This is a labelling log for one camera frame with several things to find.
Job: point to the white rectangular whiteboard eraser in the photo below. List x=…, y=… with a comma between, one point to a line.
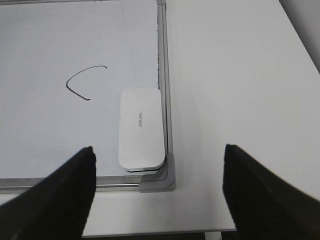
x=141, y=142

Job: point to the grey framed whiteboard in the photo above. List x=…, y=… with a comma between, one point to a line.
x=63, y=68

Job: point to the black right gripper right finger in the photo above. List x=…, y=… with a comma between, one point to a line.
x=262, y=205

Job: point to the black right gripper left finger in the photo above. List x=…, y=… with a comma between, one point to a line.
x=57, y=208

